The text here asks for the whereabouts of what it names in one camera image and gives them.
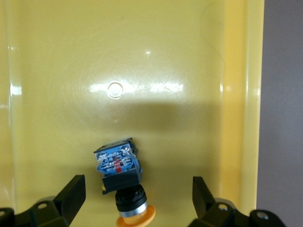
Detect yellow plastic tray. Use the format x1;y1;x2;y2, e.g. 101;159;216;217
0;0;265;227

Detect yellow push button switch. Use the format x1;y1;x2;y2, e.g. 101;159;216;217
93;137;157;225

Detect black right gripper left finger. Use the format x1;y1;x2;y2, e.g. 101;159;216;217
0;174;86;227

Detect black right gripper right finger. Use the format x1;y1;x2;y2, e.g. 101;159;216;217
189;176;303;227

